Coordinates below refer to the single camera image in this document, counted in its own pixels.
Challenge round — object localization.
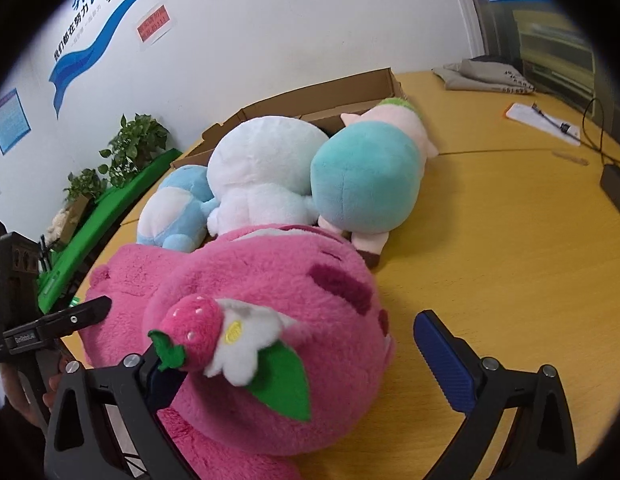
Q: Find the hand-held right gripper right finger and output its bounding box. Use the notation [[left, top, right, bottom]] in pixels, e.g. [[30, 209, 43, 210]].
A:
[[413, 309, 578, 480]]

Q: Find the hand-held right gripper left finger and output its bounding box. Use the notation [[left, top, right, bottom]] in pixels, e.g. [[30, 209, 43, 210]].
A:
[[42, 345, 191, 480]]

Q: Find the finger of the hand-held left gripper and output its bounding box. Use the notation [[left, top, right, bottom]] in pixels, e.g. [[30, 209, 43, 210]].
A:
[[39, 296, 113, 343]]

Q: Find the pink strawberry bear plush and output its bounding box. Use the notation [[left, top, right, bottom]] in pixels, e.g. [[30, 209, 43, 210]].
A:
[[82, 224, 395, 480]]

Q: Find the light blue plush toy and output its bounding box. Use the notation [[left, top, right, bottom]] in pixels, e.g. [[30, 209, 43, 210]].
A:
[[136, 164, 221, 251]]

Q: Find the teal and pink plush toy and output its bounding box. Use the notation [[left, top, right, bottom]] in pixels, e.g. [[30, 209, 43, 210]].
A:
[[310, 97, 439, 268]]

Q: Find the white plush toy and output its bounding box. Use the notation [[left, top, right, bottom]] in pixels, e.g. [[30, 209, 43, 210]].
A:
[[206, 116, 331, 236]]

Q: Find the cardboard box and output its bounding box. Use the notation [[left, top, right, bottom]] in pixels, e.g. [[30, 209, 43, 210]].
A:
[[170, 66, 405, 171]]

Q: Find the person's left hand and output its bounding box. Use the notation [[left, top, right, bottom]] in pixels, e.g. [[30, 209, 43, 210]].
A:
[[0, 357, 66, 426]]

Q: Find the beige fluffy toy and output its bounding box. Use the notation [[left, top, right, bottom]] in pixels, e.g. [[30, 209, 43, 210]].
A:
[[44, 207, 73, 241]]

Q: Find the green display stand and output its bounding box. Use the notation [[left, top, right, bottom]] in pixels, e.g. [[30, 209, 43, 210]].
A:
[[37, 147, 183, 313]]

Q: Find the large potted plant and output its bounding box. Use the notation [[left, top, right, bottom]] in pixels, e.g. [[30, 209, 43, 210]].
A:
[[97, 114, 171, 188]]

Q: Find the black power adapter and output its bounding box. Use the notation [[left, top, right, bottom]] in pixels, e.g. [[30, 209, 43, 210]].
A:
[[600, 162, 620, 213]]

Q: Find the white paper sheet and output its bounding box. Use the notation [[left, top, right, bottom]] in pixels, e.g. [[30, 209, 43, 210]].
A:
[[504, 102, 583, 147]]

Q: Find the grey cloth bag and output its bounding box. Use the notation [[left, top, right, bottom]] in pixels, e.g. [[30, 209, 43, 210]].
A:
[[432, 57, 535, 95]]

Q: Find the dark cloth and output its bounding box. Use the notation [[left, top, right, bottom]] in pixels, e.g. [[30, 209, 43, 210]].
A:
[[472, 54, 523, 68]]

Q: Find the glass window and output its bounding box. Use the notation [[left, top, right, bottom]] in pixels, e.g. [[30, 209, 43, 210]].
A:
[[460, 0, 598, 111]]

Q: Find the blue framed wall poster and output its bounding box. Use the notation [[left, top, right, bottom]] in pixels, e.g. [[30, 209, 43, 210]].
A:
[[0, 88, 32, 156]]

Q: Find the blue wall banner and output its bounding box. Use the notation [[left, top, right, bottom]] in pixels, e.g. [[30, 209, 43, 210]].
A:
[[49, 0, 201, 121]]

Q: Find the black cable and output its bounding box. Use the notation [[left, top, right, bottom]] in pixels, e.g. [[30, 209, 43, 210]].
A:
[[532, 97, 620, 166]]

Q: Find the red wall notice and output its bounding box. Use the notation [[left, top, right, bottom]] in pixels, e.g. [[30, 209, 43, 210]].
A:
[[136, 2, 177, 46]]

